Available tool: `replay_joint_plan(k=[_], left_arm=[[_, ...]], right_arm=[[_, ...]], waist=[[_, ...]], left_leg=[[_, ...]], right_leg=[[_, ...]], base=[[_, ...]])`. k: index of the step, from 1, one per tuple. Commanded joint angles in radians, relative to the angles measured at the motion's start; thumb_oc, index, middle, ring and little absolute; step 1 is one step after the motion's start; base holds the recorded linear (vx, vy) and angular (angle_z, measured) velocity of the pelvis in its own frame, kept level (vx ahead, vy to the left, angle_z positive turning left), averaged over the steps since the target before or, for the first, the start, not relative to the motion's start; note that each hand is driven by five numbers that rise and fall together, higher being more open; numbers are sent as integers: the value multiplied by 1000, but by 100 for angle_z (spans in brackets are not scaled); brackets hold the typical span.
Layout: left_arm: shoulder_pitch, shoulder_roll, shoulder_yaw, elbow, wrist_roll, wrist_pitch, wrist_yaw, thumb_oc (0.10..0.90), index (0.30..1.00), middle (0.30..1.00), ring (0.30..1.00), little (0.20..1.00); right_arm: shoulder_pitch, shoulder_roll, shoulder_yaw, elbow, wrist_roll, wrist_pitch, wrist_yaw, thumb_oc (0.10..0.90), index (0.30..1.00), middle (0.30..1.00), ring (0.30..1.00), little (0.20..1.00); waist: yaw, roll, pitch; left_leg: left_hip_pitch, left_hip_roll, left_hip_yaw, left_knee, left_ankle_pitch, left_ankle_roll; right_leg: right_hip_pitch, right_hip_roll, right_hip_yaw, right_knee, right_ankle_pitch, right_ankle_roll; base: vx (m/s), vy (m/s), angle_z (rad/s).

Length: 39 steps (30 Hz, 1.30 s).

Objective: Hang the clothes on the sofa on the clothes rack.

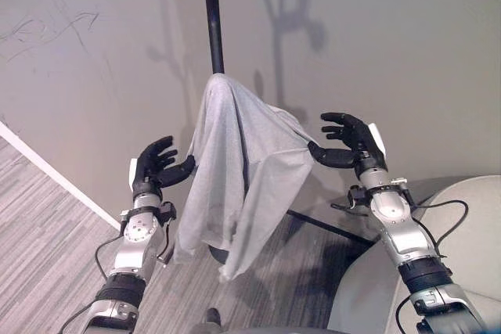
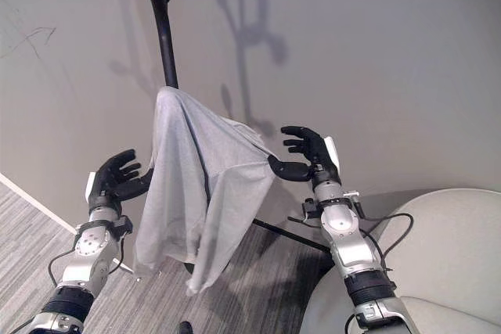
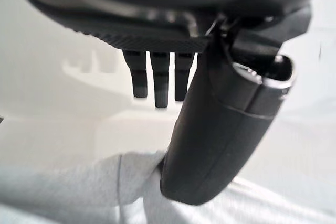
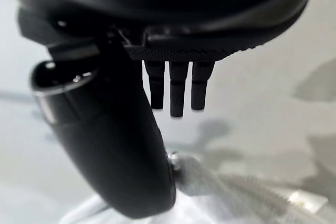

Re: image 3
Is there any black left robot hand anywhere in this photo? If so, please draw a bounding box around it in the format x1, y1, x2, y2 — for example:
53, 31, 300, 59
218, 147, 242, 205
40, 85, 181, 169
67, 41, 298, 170
12, 0, 324, 206

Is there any light grey garment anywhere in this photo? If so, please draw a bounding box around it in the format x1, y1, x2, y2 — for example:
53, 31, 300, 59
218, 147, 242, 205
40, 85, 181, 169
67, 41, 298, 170
0, 149, 336, 224

